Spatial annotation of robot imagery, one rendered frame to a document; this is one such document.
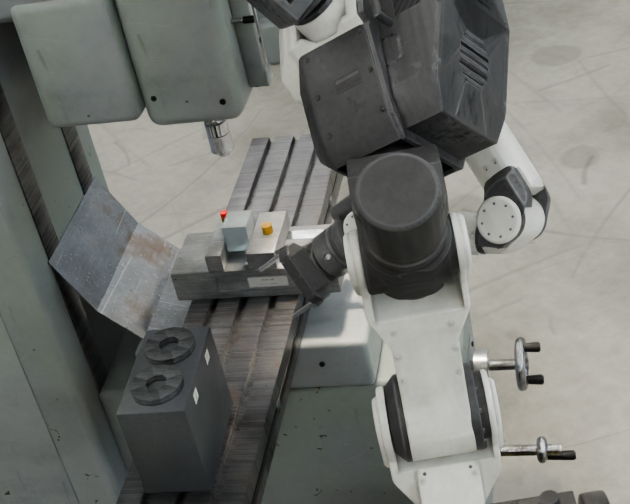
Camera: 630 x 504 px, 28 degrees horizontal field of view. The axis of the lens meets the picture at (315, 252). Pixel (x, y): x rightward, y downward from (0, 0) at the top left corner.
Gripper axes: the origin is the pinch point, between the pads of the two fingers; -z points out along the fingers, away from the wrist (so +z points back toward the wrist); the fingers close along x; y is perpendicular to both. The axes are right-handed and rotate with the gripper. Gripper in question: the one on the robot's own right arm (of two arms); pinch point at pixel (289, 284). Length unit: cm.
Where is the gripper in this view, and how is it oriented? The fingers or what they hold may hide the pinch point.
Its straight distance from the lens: 234.1
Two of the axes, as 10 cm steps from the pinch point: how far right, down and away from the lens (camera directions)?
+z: 6.8, -4.9, -5.5
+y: -4.5, 3.1, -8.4
